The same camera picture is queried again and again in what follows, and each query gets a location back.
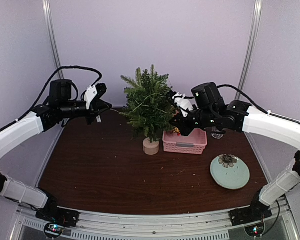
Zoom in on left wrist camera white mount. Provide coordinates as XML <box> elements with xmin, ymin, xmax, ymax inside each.
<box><xmin>83</xmin><ymin>83</ymin><xmax>107</xmax><ymax>110</ymax></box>

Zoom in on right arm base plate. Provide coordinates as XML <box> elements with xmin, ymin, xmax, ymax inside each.
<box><xmin>229</xmin><ymin>202</ymin><xmax>273</xmax><ymax>226</ymax></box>

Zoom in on small green christmas tree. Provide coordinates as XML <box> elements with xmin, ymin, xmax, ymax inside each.
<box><xmin>120</xmin><ymin>65</ymin><xmax>176</xmax><ymax>143</ymax></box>

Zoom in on left green circuit board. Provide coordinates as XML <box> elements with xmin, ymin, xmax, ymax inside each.
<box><xmin>43</xmin><ymin>222</ymin><xmax>65</xmax><ymax>238</ymax></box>

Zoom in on left aluminium frame post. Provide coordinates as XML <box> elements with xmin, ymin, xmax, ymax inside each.
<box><xmin>42</xmin><ymin>0</ymin><xmax>62</xmax><ymax>69</ymax></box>

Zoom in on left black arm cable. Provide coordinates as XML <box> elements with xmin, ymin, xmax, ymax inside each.
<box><xmin>0</xmin><ymin>65</ymin><xmax>103</xmax><ymax>138</ymax></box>

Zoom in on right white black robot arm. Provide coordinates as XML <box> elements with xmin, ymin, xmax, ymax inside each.
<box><xmin>166</xmin><ymin>82</ymin><xmax>300</xmax><ymax>221</ymax></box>

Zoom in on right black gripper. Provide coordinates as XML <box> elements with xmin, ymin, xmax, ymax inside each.
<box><xmin>170</xmin><ymin>104</ymin><xmax>218</xmax><ymax>136</ymax></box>

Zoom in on round wooden tree base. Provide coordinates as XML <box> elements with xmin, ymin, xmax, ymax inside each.
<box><xmin>142</xmin><ymin>137</ymin><xmax>160</xmax><ymax>156</ymax></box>

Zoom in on thin wire string lights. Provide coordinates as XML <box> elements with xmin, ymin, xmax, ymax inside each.
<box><xmin>107</xmin><ymin>79</ymin><xmax>177</xmax><ymax>118</ymax></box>

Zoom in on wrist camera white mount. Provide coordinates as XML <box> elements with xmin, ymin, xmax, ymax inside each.
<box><xmin>83</xmin><ymin>83</ymin><xmax>107</xmax><ymax>110</ymax></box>
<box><xmin>166</xmin><ymin>90</ymin><xmax>194</xmax><ymax>118</ymax></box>

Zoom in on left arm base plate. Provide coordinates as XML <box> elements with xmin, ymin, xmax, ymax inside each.
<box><xmin>35</xmin><ymin>204</ymin><xmax>80</xmax><ymax>228</ymax></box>

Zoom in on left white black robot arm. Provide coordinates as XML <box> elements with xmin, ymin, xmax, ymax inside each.
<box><xmin>0</xmin><ymin>79</ymin><xmax>112</xmax><ymax>222</ymax></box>

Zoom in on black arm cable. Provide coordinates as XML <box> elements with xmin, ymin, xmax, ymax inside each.
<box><xmin>0</xmin><ymin>65</ymin><xmax>103</xmax><ymax>138</ymax></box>
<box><xmin>217</xmin><ymin>84</ymin><xmax>300</xmax><ymax>128</ymax></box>

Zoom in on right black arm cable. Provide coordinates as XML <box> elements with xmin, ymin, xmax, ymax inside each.
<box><xmin>217</xmin><ymin>84</ymin><xmax>300</xmax><ymax>128</ymax></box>

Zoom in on aluminium frame post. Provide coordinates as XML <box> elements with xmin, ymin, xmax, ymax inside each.
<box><xmin>42</xmin><ymin>0</ymin><xmax>62</xmax><ymax>69</ymax></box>
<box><xmin>239</xmin><ymin>0</ymin><xmax>263</xmax><ymax>90</ymax></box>

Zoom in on pink plastic basket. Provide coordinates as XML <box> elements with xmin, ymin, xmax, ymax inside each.
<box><xmin>162</xmin><ymin>128</ymin><xmax>208</xmax><ymax>155</ymax></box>

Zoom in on gold star red ornament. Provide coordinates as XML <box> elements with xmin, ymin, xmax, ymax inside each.
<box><xmin>171</xmin><ymin>127</ymin><xmax>181</xmax><ymax>136</ymax></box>

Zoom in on front aluminium rail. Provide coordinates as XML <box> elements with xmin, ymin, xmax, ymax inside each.
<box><xmin>14</xmin><ymin>194</ymin><xmax>296</xmax><ymax>240</ymax></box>

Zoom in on green circuit board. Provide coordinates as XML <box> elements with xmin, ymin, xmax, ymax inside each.
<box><xmin>244</xmin><ymin>223</ymin><xmax>265</xmax><ymax>238</ymax></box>
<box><xmin>43</xmin><ymin>222</ymin><xmax>65</xmax><ymax>238</ymax></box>

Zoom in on pale green flower plate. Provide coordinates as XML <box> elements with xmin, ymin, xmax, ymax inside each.
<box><xmin>210</xmin><ymin>154</ymin><xmax>251</xmax><ymax>190</ymax></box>

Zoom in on right green circuit board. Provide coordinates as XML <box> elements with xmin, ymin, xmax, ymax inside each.
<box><xmin>244</xmin><ymin>223</ymin><xmax>265</xmax><ymax>238</ymax></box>

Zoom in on clear drinking glass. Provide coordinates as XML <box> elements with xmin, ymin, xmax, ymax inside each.
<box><xmin>211</xmin><ymin>126</ymin><xmax>226</xmax><ymax>140</ymax></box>

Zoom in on right aluminium frame post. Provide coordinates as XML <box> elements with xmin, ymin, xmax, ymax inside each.
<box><xmin>239</xmin><ymin>0</ymin><xmax>263</xmax><ymax>90</ymax></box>

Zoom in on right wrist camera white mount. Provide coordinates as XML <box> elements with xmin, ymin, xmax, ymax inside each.
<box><xmin>166</xmin><ymin>90</ymin><xmax>194</xmax><ymax>118</ymax></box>

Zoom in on small white battery box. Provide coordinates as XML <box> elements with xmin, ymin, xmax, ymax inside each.
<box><xmin>96</xmin><ymin>115</ymin><xmax>102</xmax><ymax>123</ymax></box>

